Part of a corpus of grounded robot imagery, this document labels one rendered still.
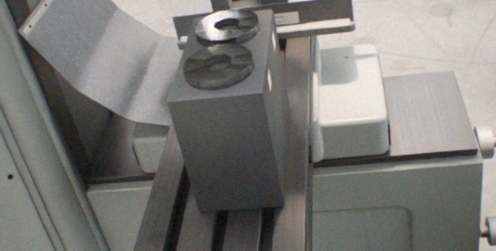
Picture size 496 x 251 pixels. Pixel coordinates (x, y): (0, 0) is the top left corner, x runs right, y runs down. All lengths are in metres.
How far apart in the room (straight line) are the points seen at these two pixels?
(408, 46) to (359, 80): 1.73
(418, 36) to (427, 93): 1.70
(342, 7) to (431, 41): 1.84
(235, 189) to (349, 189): 0.46
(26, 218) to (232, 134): 0.68
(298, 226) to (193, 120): 0.20
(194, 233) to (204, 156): 0.11
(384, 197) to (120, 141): 0.57
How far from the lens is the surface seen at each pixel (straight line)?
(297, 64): 1.17
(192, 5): 1.31
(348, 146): 1.24
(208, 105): 0.79
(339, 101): 1.26
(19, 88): 1.23
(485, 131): 1.43
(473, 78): 2.80
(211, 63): 0.84
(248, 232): 0.86
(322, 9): 1.25
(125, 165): 1.37
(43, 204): 1.36
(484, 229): 1.42
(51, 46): 1.23
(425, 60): 2.92
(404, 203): 1.33
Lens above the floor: 1.55
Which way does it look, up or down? 34 degrees down
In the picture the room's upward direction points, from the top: 12 degrees counter-clockwise
